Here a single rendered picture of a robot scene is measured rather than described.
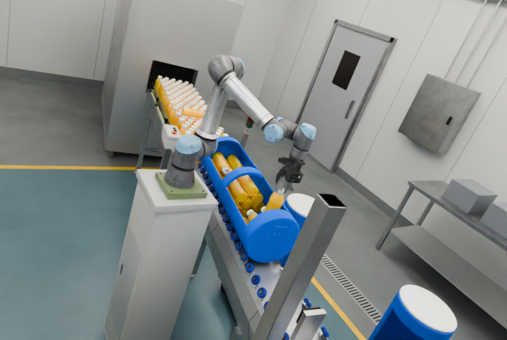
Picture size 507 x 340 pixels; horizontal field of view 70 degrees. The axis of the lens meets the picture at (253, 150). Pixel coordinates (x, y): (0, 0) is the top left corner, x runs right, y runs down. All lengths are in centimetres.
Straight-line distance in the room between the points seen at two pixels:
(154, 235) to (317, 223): 102
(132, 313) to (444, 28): 465
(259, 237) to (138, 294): 70
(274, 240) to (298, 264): 79
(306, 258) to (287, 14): 671
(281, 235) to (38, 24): 507
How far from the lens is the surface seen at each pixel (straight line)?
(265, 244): 178
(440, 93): 488
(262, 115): 152
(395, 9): 580
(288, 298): 108
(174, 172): 175
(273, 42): 748
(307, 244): 97
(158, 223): 175
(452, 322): 211
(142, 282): 199
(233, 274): 189
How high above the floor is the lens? 208
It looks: 22 degrees down
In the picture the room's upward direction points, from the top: 20 degrees clockwise
